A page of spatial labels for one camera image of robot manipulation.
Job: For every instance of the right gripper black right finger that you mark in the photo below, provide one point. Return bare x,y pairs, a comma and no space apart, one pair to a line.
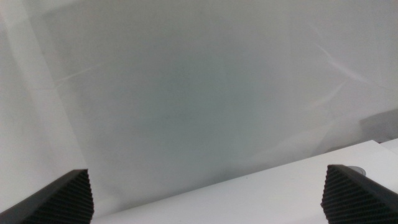
354,199

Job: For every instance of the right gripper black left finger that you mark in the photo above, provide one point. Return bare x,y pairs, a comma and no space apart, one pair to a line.
62,202

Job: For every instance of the white fabric backdrop curtain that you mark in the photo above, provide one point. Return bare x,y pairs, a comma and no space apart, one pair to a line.
199,77

